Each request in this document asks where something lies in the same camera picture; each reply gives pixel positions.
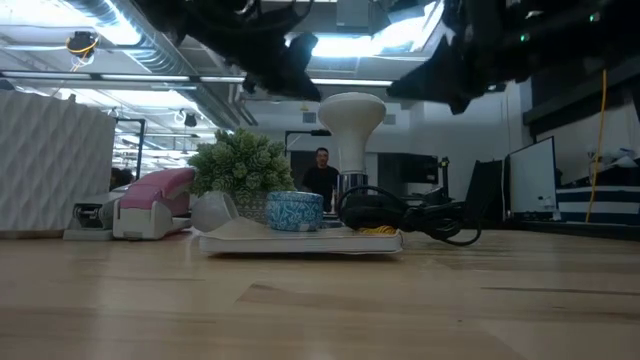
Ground person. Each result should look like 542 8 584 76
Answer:
109 167 136 192
301 146 341 214

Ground grey ceiling box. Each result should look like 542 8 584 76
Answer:
335 0 372 29

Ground translucent white plastic cup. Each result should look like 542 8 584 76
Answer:
190 191 240 234

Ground black ceiling cable reel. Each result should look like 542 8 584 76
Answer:
65 30 100 72

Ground silver air duct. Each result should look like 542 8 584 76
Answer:
62 0 261 129

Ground white board panel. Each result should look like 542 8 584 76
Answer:
506 135 560 215

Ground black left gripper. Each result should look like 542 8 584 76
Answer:
174 0 322 103

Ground black tripod stand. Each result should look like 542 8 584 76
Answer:
437 156 452 201

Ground white textured pen cup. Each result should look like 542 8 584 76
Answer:
0 89 117 239

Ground long yellow hanging cable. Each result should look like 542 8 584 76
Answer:
584 68 609 225

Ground green artificial succulent plant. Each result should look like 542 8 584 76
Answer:
187 127 297 224

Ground white bags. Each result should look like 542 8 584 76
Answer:
587 143 640 170

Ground black background rig frame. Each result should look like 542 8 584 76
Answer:
284 129 332 166

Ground blue patterned round tin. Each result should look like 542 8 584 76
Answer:
265 190 325 233

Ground black lamp power cord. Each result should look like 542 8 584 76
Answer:
337 184 484 248

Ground long linear light bar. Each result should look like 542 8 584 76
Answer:
0 69 506 94

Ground black flat panel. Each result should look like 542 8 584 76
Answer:
467 159 506 224

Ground black monitor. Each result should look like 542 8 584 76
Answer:
377 152 441 185

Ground brown spiral notebook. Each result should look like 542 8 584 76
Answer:
198 217 404 256

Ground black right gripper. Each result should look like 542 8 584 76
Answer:
386 0 531 115

